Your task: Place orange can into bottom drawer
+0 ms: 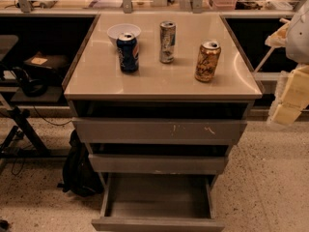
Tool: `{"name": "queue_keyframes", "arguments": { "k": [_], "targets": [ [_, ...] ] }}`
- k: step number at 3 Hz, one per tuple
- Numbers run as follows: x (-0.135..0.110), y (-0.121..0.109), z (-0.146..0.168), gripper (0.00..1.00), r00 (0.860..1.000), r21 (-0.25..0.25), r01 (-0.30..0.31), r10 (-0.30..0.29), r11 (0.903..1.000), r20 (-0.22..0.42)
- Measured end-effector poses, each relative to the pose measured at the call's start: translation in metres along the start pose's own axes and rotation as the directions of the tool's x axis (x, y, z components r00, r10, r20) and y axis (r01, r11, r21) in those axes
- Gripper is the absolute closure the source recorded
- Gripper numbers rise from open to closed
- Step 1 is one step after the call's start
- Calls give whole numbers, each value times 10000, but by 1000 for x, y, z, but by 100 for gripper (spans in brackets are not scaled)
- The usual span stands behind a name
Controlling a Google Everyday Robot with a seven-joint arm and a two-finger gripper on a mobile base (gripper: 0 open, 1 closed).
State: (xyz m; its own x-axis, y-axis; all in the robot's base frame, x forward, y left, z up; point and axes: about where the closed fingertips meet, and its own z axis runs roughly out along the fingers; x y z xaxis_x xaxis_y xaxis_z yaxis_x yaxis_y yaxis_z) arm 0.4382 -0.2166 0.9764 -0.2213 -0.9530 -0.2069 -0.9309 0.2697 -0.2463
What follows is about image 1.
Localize black backpack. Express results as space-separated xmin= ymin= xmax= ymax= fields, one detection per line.
xmin=58 ymin=130 xmax=103 ymax=197

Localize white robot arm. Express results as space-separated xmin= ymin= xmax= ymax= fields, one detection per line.
xmin=265 ymin=1 xmax=309 ymax=126

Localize dark box with label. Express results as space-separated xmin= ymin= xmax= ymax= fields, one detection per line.
xmin=23 ymin=51 xmax=70 ymax=75

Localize grey top drawer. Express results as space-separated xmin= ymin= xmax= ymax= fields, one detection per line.
xmin=72 ymin=117 xmax=246 ymax=145

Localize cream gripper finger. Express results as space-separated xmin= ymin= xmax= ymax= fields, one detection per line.
xmin=265 ymin=23 xmax=290 ymax=48
xmin=267 ymin=65 xmax=309 ymax=126

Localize black headphones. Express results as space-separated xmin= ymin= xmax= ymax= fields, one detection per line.
xmin=13 ymin=67 xmax=48 ymax=97

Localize grey middle drawer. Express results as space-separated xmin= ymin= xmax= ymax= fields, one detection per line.
xmin=89 ymin=154 xmax=227 ymax=175

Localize grey bottom drawer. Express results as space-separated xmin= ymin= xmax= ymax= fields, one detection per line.
xmin=92 ymin=173 xmax=224 ymax=232

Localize grey drawer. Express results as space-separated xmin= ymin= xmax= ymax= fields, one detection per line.
xmin=89 ymin=154 xmax=227 ymax=175
xmin=72 ymin=117 xmax=246 ymax=145
xmin=92 ymin=173 xmax=224 ymax=232

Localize silver slim energy can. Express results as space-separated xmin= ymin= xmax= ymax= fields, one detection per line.
xmin=159 ymin=21 xmax=176 ymax=63

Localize white stick with tip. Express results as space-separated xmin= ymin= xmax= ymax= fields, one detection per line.
xmin=253 ymin=47 xmax=275 ymax=73

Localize white bowl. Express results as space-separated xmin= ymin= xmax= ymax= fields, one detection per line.
xmin=107 ymin=23 xmax=141 ymax=46

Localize blue Pepsi can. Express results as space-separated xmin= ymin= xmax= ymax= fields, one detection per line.
xmin=116 ymin=32 xmax=139 ymax=73

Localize grey drawer cabinet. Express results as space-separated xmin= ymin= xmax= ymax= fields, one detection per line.
xmin=61 ymin=13 xmax=266 ymax=232

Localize orange soda can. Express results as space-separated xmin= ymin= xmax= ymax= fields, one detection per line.
xmin=194 ymin=40 xmax=221 ymax=82

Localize black chair base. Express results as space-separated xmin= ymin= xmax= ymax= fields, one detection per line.
xmin=0 ymin=95 xmax=50 ymax=159

